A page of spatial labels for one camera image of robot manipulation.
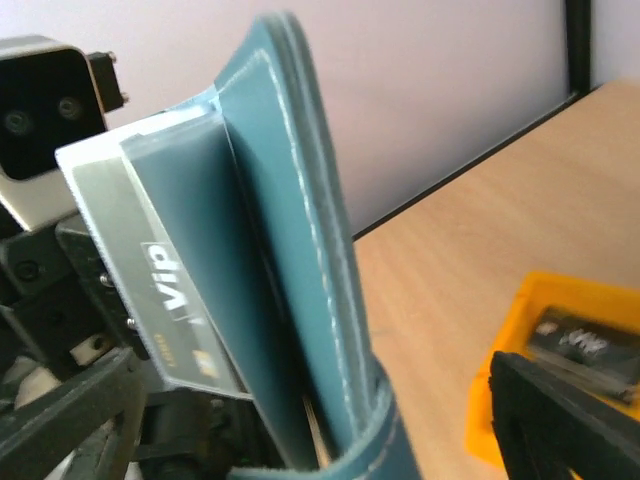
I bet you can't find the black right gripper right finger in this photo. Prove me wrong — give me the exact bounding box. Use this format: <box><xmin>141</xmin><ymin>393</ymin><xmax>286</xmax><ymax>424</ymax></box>
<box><xmin>489</xmin><ymin>352</ymin><xmax>639</xmax><ymax>480</ymax></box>

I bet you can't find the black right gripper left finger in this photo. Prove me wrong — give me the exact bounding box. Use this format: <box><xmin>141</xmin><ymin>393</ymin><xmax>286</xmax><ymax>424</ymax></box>
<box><xmin>1</xmin><ymin>348</ymin><xmax>146</xmax><ymax>479</ymax></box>

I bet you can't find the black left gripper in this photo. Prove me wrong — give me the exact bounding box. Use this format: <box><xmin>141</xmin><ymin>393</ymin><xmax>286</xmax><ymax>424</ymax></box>
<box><xmin>1</xmin><ymin>219</ymin><xmax>280</xmax><ymax>479</ymax></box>

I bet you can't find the grey VIP credit card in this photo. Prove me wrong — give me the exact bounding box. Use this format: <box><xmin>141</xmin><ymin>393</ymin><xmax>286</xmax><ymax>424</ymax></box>
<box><xmin>55</xmin><ymin>108</ymin><xmax>250</xmax><ymax>399</ymax></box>

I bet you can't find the blue card holder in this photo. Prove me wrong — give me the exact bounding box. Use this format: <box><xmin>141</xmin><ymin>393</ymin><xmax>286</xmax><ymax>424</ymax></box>
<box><xmin>119</xmin><ymin>12</ymin><xmax>424</xmax><ymax>480</ymax></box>

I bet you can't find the black credit card stack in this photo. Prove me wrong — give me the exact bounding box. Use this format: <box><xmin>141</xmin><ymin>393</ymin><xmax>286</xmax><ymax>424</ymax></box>
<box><xmin>526</xmin><ymin>306</ymin><xmax>639</xmax><ymax>407</ymax></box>

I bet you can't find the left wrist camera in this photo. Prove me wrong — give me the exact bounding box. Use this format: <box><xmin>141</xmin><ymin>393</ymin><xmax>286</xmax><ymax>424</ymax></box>
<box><xmin>1</xmin><ymin>34</ymin><xmax>129</xmax><ymax>237</ymax></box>

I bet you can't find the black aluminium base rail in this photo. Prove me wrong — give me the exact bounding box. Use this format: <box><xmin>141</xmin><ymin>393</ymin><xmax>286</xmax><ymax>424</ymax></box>
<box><xmin>352</xmin><ymin>87</ymin><xmax>597</xmax><ymax>241</ymax></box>

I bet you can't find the black frame post left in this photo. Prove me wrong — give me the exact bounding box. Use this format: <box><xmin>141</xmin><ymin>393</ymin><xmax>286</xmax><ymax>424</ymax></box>
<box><xmin>564</xmin><ymin>0</ymin><xmax>592</xmax><ymax>96</ymax></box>

